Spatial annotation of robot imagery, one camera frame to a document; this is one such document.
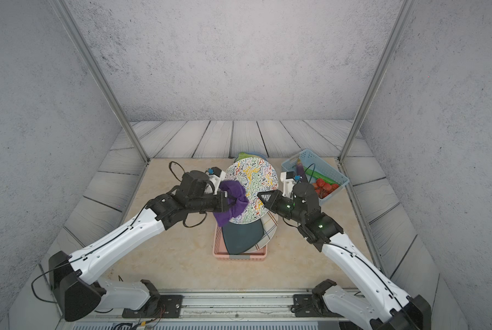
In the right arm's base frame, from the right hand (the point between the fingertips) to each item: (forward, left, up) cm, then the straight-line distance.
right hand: (256, 195), depth 69 cm
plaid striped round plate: (+1, -5, -20) cm, 21 cm away
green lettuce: (+43, +8, -23) cm, 50 cm away
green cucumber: (+32, -33, -29) cm, 54 cm away
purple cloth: (-1, +6, -2) cm, 7 cm away
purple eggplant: (+36, -23, -26) cm, 50 cm away
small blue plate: (+45, +3, -23) cm, 50 cm away
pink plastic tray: (-9, +15, -26) cm, 32 cm away
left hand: (0, +6, -4) cm, 7 cm away
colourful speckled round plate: (+8, 0, 0) cm, 8 cm away
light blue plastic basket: (+41, -31, -26) cm, 57 cm away
